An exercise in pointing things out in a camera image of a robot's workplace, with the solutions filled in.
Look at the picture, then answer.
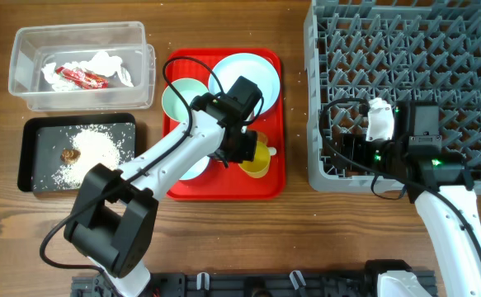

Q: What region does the yellow plastic cup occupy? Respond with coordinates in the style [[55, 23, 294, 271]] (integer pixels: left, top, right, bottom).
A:
[[238, 132, 277, 178]]

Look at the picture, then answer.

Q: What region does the light blue bowl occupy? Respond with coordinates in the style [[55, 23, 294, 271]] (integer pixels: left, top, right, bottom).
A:
[[180, 156, 210, 181]]

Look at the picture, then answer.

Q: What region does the mint green bowl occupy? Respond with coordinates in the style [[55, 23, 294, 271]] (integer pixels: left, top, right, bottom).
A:
[[162, 78, 208, 122]]

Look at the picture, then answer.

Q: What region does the light blue plate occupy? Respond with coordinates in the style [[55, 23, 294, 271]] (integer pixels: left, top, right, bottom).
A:
[[212, 53, 281, 116]]

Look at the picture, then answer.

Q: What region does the white rice pile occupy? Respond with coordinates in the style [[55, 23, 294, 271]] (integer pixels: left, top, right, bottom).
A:
[[31, 122, 136, 192]]

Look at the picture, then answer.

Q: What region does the white tissue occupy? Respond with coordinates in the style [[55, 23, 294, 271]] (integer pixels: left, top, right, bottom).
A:
[[41, 51, 134, 92]]

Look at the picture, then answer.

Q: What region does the red snack wrapper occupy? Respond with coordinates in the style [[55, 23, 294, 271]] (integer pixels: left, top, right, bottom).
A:
[[55, 66, 108, 90]]

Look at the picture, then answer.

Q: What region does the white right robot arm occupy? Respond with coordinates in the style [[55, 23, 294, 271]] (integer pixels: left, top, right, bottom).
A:
[[323, 131, 481, 296]]

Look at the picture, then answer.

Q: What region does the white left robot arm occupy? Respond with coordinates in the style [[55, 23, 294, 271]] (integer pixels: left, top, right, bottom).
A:
[[64, 93, 262, 296]]

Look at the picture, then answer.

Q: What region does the grey-blue dishwasher rack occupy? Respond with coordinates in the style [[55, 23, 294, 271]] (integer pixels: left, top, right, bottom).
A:
[[304, 0, 481, 195]]

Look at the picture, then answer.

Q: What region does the black waste tray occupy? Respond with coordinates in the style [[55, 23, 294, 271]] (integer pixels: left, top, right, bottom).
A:
[[17, 113, 137, 193]]

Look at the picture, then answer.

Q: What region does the red plastic tray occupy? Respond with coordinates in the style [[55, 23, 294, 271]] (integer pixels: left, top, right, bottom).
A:
[[167, 48, 286, 200]]

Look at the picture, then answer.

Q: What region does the clear plastic bin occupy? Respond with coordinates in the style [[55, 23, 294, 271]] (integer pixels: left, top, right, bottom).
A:
[[8, 21, 156, 111]]

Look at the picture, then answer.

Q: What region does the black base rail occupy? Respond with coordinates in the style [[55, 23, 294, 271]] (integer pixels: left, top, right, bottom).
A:
[[70, 270, 438, 297]]

